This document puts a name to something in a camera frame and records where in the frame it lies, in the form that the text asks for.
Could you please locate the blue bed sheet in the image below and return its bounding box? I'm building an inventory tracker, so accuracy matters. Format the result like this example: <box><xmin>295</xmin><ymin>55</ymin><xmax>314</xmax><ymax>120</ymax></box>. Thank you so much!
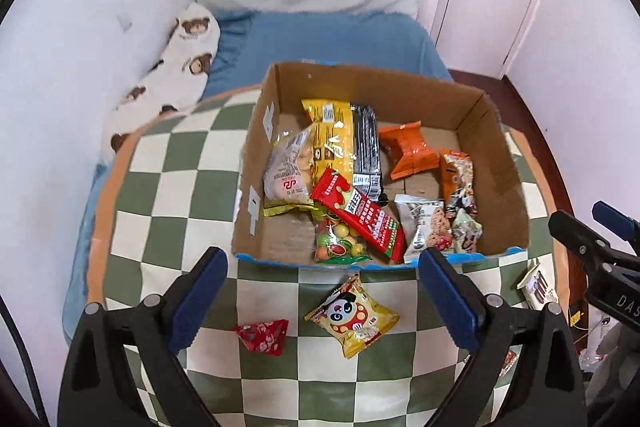
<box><xmin>62</xmin><ymin>9</ymin><xmax>453</xmax><ymax>343</ymax></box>

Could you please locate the green candy ball packet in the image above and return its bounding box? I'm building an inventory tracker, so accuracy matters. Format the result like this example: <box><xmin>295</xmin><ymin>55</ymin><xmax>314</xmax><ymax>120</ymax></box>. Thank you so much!
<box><xmin>312</xmin><ymin>214</ymin><xmax>373</xmax><ymax>268</ymax></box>

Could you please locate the long red snack packet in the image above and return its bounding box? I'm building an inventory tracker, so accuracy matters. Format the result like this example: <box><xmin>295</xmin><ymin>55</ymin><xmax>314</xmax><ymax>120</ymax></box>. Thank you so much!
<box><xmin>310</xmin><ymin>168</ymin><xmax>407</xmax><ymax>264</ymax></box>

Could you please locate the green checkered mat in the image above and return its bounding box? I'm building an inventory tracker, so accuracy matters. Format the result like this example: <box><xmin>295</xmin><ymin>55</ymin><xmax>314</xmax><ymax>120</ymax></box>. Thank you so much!
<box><xmin>86</xmin><ymin>84</ymin><xmax>571</xmax><ymax>427</ymax></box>

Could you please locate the brown snack packet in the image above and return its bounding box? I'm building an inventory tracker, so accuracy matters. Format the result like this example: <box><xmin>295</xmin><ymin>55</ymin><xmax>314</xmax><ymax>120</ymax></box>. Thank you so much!
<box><xmin>439</xmin><ymin>148</ymin><xmax>478</xmax><ymax>220</ymax></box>

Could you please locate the white bear print pillow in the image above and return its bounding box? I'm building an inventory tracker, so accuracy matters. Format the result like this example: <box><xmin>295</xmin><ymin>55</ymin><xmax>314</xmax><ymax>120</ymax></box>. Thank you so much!
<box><xmin>107</xmin><ymin>3</ymin><xmax>222</xmax><ymax>154</ymax></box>

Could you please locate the large yellow and black packet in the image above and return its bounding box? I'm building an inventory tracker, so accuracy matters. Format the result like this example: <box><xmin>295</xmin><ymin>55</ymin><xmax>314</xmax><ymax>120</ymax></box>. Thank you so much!
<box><xmin>301</xmin><ymin>98</ymin><xmax>388</xmax><ymax>208</ymax></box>

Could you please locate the orange snack packet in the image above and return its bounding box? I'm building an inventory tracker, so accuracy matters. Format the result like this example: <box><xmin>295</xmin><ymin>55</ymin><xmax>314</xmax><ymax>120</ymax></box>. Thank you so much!
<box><xmin>377</xmin><ymin>121</ymin><xmax>441</xmax><ymax>182</ymax></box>

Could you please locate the cardboard box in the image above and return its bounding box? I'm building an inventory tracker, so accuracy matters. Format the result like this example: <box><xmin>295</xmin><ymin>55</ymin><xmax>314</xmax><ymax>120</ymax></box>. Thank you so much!
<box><xmin>231</xmin><ymin>61</ymin><xmax>531</xmax><ymax>272</ymax></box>

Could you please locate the white nut bar packet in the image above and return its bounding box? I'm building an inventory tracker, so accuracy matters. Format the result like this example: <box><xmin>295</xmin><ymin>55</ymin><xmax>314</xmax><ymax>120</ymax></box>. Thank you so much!
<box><xmin>394</xmin><ymin>193</ymin><xmax>453</xmax><ymax>264</ymax></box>

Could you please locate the pale yellow bread packet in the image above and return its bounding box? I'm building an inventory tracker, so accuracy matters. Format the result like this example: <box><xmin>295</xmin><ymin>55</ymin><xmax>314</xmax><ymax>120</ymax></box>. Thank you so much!
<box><xmin>262</xmin><ymin>127</ymin><xmax>321</xmax><ymax>218</ymax></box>

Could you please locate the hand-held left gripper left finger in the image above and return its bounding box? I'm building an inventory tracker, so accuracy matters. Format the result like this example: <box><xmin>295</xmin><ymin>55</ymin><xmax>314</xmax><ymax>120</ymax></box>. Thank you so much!
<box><xmin>59</xmin><ymin>247</ymin><xmax>229</xmax><ymax>427</ymax></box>

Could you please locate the yellow panda snack packet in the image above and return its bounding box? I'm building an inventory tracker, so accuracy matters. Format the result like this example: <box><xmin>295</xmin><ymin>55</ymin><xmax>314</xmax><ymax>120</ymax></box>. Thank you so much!
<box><xmin>304</xmin><ymin>273</ymin><xmax>401</xmax><ymax>359</ymax></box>

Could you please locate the black cable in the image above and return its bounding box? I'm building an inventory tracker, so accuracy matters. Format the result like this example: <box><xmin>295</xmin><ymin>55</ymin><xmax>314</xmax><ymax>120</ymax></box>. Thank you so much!
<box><xmin>0</xmin><ymin>297</ymin><xmax>48</xmax><ymax>427</ymax></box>

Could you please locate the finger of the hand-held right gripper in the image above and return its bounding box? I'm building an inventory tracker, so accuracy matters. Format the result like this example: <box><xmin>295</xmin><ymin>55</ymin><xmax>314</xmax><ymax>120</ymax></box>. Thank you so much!
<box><xmin>592</xmin><ymin>201</ymin><xmax>640</xmax><ymax>255</ymax></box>
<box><xmin>548</xmin><ymin>210</ymin><xmax>618</xmax><ymax>265</ymax></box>

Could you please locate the red triangular snack packet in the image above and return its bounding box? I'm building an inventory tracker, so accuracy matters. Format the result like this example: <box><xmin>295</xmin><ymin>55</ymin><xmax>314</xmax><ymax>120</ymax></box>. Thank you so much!
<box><xmin>235</xmin><ymin>318</ymin><xmax>291</xmax><ymax>358</ymax></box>

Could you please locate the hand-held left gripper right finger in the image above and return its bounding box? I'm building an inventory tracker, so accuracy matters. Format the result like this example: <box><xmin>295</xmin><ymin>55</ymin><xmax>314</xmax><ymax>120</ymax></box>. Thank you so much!
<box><xmin>417</xmin><ymin>247</ymin><xmax>587</xmax><ymax>427</ymax></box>

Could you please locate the small white cartoon packet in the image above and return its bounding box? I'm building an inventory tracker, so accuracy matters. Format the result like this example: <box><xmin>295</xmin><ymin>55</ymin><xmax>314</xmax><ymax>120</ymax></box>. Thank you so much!
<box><xmin>450</xmin><ymin>207</ymin><xmax>483</xmax><ymax>254</ymax></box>

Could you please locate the white packet with dark sticks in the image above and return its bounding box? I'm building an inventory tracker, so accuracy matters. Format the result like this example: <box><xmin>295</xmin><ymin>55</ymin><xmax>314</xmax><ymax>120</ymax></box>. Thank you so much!
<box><xmin>516</xmin><ymin>258</ymin><xmax>560</xmax><ymax>312</ymax></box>

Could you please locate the red panda snack packet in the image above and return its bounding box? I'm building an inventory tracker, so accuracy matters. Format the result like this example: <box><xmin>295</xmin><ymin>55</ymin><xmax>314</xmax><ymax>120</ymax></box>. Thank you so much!
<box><xmin>497</xmin><ymin>349</ymin><xmax>520</xmax><ymax>378</ymax></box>

